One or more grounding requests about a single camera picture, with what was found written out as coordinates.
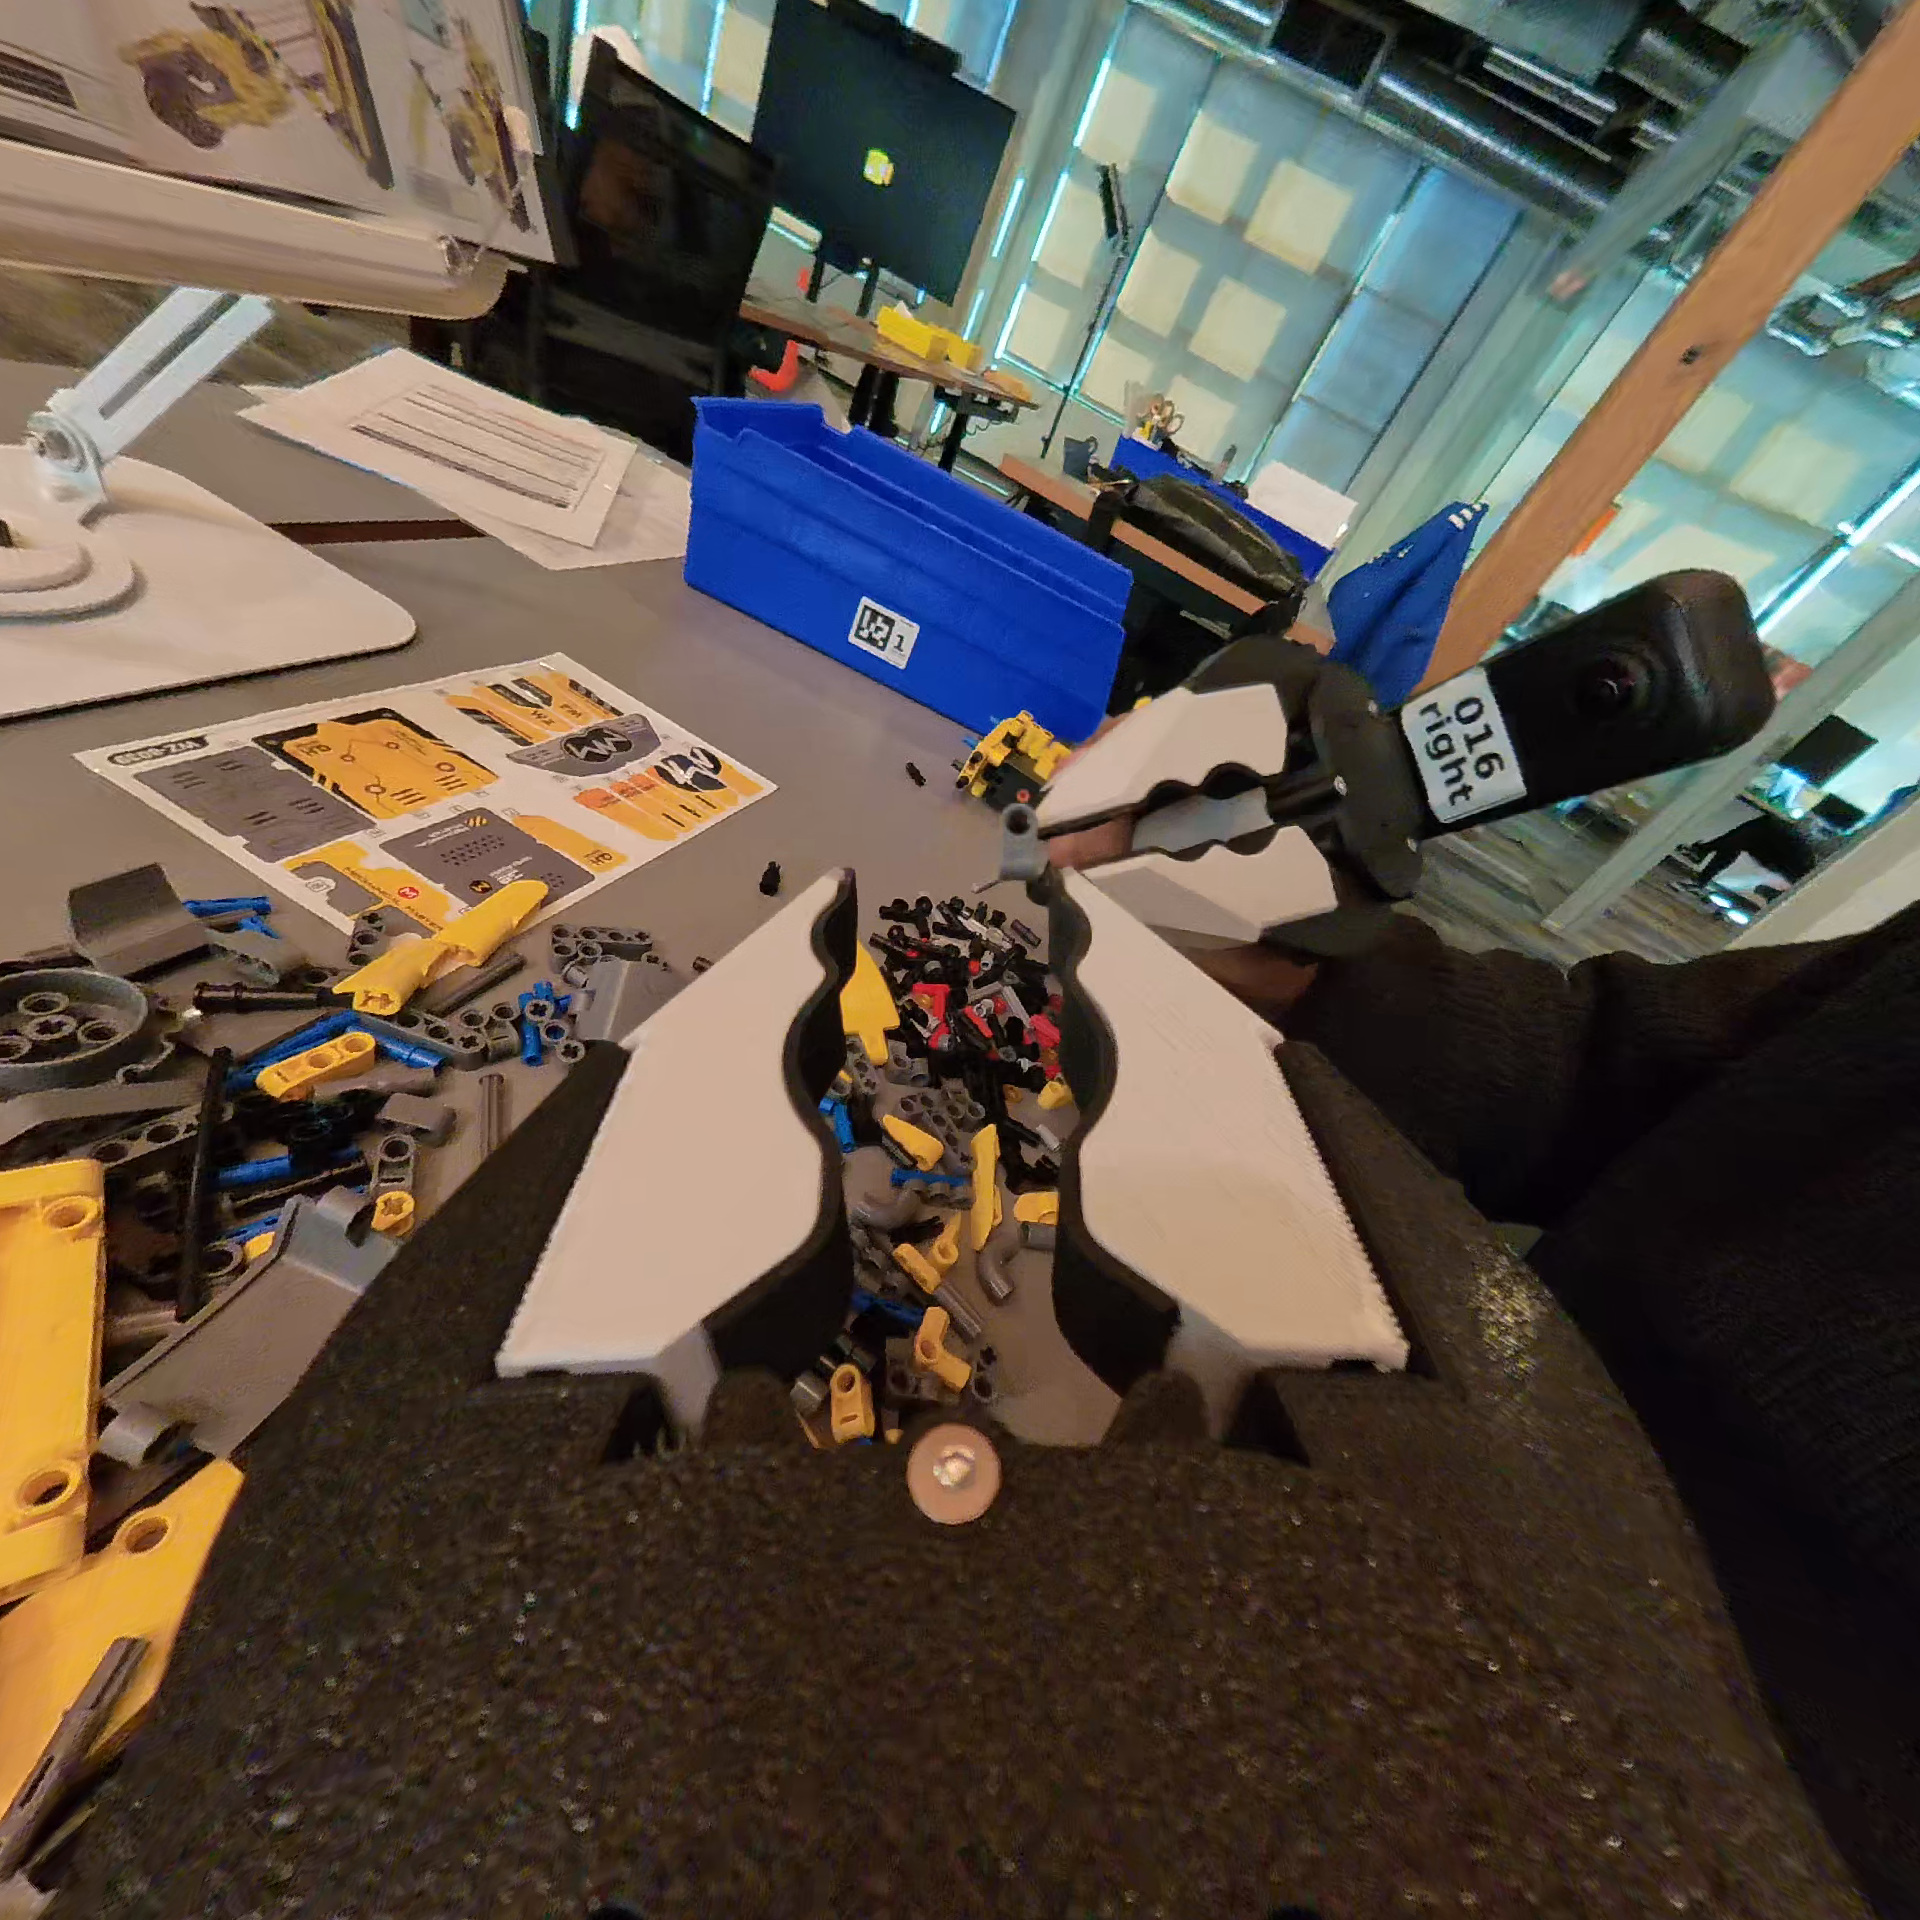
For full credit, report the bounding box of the person's right hand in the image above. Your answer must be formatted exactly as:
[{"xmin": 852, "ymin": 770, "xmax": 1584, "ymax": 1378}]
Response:
[{"xmin": 1197, "ymin": 941, "xmax": 1315, "ymax": 1039}]

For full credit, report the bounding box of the black office chair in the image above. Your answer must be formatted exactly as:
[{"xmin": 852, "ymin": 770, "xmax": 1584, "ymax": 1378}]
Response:
[{"xmin": 546, "ymin": 36, "xmax": 779, "ymax": 453}]

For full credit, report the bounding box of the black monitor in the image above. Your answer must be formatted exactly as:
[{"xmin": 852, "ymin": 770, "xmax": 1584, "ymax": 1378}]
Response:
[{"xmin": 749, "ymin": 0, "xmax": 1023, "ymax": 306}]

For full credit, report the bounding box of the yellow grey sticker sheet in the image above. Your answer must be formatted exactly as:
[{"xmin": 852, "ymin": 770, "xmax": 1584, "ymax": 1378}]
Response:
[{"xmin": 75, "ymin": 652, "xmax": 779, "ymax": 920}]

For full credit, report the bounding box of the black bag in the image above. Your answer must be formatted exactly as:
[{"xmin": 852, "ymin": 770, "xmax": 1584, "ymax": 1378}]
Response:
[{"xmin": 1100, "ymin": 468, "xmax": 1309, "ymax": 605}]

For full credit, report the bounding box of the printed paper sheet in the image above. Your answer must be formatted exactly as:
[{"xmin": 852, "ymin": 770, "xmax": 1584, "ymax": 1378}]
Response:
[{"xmin": 239, "ymin": 346, "xmax": 640, "ymax": 553}]

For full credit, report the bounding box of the yellow pointed panel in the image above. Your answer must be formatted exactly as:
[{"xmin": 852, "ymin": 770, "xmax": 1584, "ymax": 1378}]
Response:
[{"xmin": 333, "ymin": 879, "xmax": 553, "ymax": 1018}]

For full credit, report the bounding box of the yellow frame piece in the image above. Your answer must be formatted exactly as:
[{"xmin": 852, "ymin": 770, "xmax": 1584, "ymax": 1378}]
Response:
[
  {"xmin": 0, "ymin": 1457, "xmax": 250, "ymax": 1817},
  {"xmin": 0, "ymin": 1158, "xmax": 111, "ymax": 1596}
]

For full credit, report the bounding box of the blue fabric item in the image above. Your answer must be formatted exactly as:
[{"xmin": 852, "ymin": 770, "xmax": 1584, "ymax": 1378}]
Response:
[{"xmin": 1324, "ymin": 498, "xmax": 1491, "ymax": 710}]

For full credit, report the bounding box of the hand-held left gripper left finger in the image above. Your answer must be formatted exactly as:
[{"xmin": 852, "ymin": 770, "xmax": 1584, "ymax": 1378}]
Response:
[{"xmin": 497, "ymin": 865, "xmax": 859, "ymax": 1439}]

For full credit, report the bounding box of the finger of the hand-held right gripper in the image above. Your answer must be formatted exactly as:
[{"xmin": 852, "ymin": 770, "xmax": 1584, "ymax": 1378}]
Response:
[
  {"xmin": 1031, "ymin": 673, "xmax": 1298, "ymax": 840},
  {"xmin": 1048, "ymin": 808, "xmax": 1344, "ymax": 951}
]

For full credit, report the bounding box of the small yellow toy assembly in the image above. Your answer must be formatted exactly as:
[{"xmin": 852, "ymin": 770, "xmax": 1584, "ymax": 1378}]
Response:
[{"xmin": 954, "ymin": 708, "xmax": 1077, "ymax": 804}]

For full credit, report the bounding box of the white book stand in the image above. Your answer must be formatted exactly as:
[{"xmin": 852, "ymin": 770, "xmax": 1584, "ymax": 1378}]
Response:
[{"xmin": 0, "ymin": 134, "xmax": 579, "ymax": 721}]

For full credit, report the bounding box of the pile of black red pins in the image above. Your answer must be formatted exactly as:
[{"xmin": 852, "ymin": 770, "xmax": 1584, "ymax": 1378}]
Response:
[{"xmin": 858, "ymin": 892, "xmax": 1087, "ymax": 1097}]

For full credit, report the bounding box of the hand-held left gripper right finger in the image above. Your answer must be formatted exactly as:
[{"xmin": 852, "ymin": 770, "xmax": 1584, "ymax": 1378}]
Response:
[{"xmin": 1045, "ymin": 865, "xmax": 1413, "ymax": 1445}]

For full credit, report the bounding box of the blue plastic bin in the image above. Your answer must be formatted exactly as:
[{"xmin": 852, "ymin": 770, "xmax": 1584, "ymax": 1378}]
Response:
[{"xmin": 682, "ymin": 392, "xmax": 1133, "ymax": 745}]

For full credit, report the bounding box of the grey sprocket wheel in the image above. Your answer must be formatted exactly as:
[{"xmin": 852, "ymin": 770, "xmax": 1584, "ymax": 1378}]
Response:
[{"xmin": 0, "ymin": 964, "xmax": 156, "ymax": 1097}]

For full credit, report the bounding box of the yellow box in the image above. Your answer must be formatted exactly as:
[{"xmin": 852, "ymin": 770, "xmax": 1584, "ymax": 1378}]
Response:
[{"xmin": 873, "ymin": 303, "xmax": 992, "ymax": 368}]

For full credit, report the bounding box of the pile of mixed building pieces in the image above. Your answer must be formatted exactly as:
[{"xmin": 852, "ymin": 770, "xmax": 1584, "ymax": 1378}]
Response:
[{"xmin": 0, "ymin": 862, "xmax": 1069, "ymax": 1453}]

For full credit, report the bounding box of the grey slanted panel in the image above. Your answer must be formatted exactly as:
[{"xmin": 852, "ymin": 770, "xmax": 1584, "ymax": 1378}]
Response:
[{"xmin": 64, "ymin": 862, "xmax": 209, "ymax": 981}]

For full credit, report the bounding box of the wooden desk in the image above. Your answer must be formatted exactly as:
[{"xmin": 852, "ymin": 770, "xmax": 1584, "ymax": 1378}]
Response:
[
  {"xmin": 994, "ymin": 448, "xmax": 1338, "ymax": 608},
  {"xmin": 739, "ymin": 293, "xmax": 1040, "ymax": 470}
]

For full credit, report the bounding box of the wooden post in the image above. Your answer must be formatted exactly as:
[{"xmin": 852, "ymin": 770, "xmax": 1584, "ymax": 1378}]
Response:
[{"xmin": 1417, "ymin": 0, "xmax": 1920, "ymax": 676}]

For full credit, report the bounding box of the person's right forearm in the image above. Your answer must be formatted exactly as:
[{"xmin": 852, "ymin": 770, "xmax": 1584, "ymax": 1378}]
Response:
[{"xmin": 1282, "ymin": 896, "xmax": 1920, "ymax": 1920}]

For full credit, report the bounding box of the open instruction booklet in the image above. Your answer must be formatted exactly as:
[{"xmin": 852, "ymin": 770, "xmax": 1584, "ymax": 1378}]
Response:
[{"xmin": 0, "ymin": 0, "xmax": 549, "ymax": 271}]

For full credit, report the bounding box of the grey curved panel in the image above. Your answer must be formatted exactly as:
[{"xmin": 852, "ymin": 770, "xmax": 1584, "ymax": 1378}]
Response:
[{"xmin": 573, "ymin": 951, "xmax": 696, "ymax": 1046}]

